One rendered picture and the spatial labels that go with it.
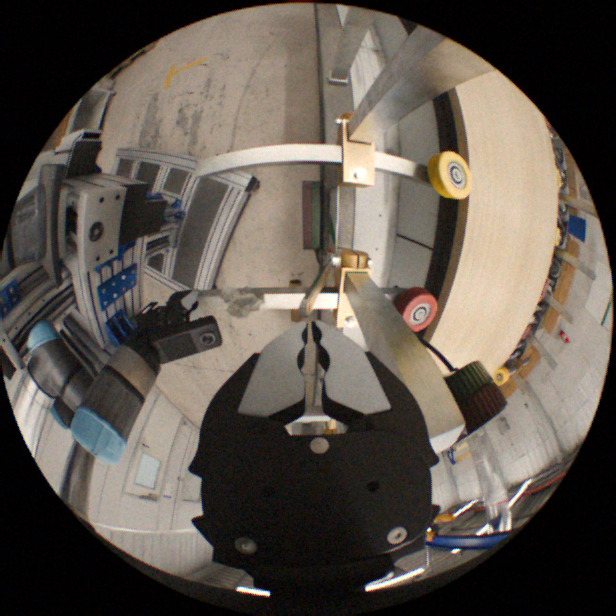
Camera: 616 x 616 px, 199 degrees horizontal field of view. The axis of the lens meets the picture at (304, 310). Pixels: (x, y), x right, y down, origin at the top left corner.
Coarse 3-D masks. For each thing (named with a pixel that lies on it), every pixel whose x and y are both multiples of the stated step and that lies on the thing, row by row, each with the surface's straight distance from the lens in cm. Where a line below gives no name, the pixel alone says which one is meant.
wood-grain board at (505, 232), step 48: (480, 96) 56; (480, 144) 44; (528, 144) 75; (480, 192) 40; (528, 192) 64; (480, 240) 40; (528, 240) 65; (480, 288) 45; (528, 288) 77; (432, 336) 42; (480, 336) 59
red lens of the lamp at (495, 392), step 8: (496, 384) 17; (480, 392) 15; (488, 392) 15; (496, 392) 16; (472, 400) 15; (480, 400) 15; (488, 400) 15; (496, 400) 15; (504, 400) 16; (464, 408) 14; (472, 408) 14; (480, 408) 14; (488, 408) 15; (496, 408) 15; (464, 416) 14; (472, 416) 14; (480, 416) 14; (488, 416) 14; (472, 424) 14; (480, 424) 14; (464, 432) 14; (456, 440) 15
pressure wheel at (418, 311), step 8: (416, 288) 34; (400, 296) 34; (408, 296) 32; (416, 296) 32; (424, 296) 32; (432, 296) 34; (400, 304) 33; (408, 304) 31; (416, 304) 32; (424, 304) 34; (432, 304) 35; (400, 312) 33; (408, 312) 32; (416, 312) 34; (424, 312) 35; (432, 312) 36; (408, 320) 33; (416, 320) 35; (424, 320) 36; (416, 328) 36
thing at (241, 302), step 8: (224, 288) 33; (232, 288) 32; (248, 288) 31; (224, 296) 33; (232, 296) 32; (240, 296) 32; (248, 296) 32; (256, 296) 30; (264, 296) 31; (232, 304) 34; (240, 304) 32; (248, 304) 31; (256, 304) 32; (232, 312) 34; (240, 312) 33; (248, 312) 33
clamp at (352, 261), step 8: (344, 256) 29; (352, 256) 28; (360, 256) 29; (368, 256) 30; (344, 264) 29; (352, 264) 29; (360, 264) 29; (368, 264) 31; (336, 272) 33; (344, 272) 29; (352, 272) 29; (360, 272) 29; (368, 272) 30; (336, 280) 33; (344, 280) 29; (336, 288) 33; (344, 288) 30; (344, 296) 30; (344, 304) 31; (336, 312) 33; (344, 312) 32; (352, 312) 32; (336, 320) 33; (344, 320) 33
